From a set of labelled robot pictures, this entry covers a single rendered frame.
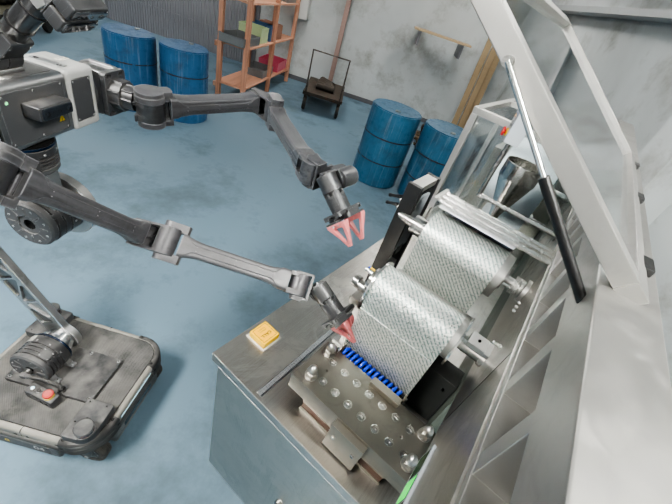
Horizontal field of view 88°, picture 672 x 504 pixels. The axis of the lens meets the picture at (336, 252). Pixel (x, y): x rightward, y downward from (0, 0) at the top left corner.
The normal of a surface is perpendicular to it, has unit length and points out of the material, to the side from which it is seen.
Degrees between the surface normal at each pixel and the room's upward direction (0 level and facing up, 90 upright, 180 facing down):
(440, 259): 92
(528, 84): 90
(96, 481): 0
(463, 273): 92
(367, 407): 0
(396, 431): 0
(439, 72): 90
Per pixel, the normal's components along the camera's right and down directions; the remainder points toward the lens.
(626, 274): -0.60, 0.37
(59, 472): 0.26, -0.75
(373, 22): -0.15, 0.58
